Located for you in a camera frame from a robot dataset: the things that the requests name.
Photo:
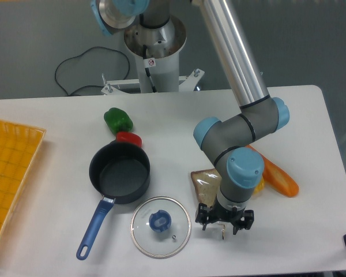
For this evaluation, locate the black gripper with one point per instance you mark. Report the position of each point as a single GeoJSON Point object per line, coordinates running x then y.
{"type": "Point", "coordinates": [239, 218]}

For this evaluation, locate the bagged slice of toast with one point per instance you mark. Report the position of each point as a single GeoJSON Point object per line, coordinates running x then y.
{"type": "Point", "coordinates": [206, 184]}

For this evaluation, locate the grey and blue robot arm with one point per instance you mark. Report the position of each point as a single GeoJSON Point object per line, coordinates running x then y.
{"type": "Point", "coordinates": [223, 142]}

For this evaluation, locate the yellow bell pepper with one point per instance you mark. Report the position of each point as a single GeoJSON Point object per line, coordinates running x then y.
{"type": "Point", "coordinates": [259, 187]}

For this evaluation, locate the glass lid with blue knob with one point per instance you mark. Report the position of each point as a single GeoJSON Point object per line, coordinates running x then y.
{"type": "Point", "coordinates": [160, 227]}

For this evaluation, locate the orange baguette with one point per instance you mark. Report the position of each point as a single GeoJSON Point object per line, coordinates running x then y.
{"type": "Point", "coordinates": [277, 178]}

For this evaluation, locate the red bell pepper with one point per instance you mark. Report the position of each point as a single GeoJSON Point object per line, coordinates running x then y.
{"type": "Point", "coordinates": [129, 137]}

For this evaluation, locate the green bell pepper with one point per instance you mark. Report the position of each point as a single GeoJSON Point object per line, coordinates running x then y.
{"type": "Point", "coordinates": [117, 120]}

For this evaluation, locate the yellow woven basket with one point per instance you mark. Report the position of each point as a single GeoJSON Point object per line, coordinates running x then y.
{"type": "Point", "coordinates": [19, 145]}

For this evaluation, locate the black pan with blue handle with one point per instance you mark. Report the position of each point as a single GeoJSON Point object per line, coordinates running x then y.
{"type": "Point", "coordinates": [120, 172]}

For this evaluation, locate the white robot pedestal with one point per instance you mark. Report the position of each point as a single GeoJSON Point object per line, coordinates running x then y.
{"type": "Point", "coordinates": [156, 54]}

